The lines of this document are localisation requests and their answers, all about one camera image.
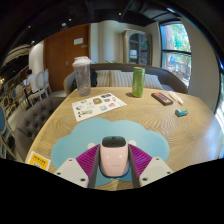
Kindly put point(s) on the brown wooden door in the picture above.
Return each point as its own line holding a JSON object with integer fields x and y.
{"x": 58, "y": 56}

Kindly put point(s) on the cream squeeze tube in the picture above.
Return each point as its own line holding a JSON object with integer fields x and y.
{"x": 176, "y": 98}

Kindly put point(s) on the blue upholstered chairs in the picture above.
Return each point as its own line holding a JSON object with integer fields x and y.
{"x": 4, "y": 130}

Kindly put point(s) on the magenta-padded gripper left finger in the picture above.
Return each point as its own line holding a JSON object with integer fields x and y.
{"x": 70, "y": 170}

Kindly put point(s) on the arched glass-door cabinet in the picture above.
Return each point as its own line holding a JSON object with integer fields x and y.
{"x": 137, "y": 48}

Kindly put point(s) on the ceiling spot lights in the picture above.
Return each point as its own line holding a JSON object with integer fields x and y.
{"x": 63, "y": 24}

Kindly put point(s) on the blue-green gum pack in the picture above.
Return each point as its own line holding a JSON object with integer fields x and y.
{"x": 181, "y": 112}

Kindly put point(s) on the pink computer mouse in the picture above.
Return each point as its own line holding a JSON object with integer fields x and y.
{"x": 114, "y": 158}

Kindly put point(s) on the black and orange flat box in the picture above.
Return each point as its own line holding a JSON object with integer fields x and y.
{"x": 162, "y": 99}

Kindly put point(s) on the person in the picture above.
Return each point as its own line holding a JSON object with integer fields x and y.
{"x": 31, "y": 81}

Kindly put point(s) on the clear plastic tumbler with lid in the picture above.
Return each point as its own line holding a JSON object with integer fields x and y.
{"x": 82, "y": 78}

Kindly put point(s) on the white door sign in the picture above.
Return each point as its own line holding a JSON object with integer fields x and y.
{"x": 78, "y": 41}

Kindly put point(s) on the green drink can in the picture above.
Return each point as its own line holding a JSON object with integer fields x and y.
{"x": 138, "y": 83}

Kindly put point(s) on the yellow square card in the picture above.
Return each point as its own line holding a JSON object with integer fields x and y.
{"x": 37, "y": 160}

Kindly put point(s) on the black-framed window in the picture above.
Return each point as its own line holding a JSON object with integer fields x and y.
{"x": 176, "y": 50}

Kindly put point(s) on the grey tufted sofa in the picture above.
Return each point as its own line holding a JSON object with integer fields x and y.
{"x": 35, "y": 118}

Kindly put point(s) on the brown curved bench sofa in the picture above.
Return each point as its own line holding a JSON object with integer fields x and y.
{"x": 175, "y": 81}

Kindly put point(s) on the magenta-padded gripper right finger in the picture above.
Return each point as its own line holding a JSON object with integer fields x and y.
{"x": 155, "y": 169}

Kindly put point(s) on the white dining chairs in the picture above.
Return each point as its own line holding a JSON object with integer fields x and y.
{"x": 43, "y": 83}

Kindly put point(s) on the blue cloud-shaped mouse pad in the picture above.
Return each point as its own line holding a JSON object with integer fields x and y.
{"x": 110, "y": 128}

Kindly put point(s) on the white sticker sheet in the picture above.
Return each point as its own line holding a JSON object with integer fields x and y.
{"x": 98, "y": 106}

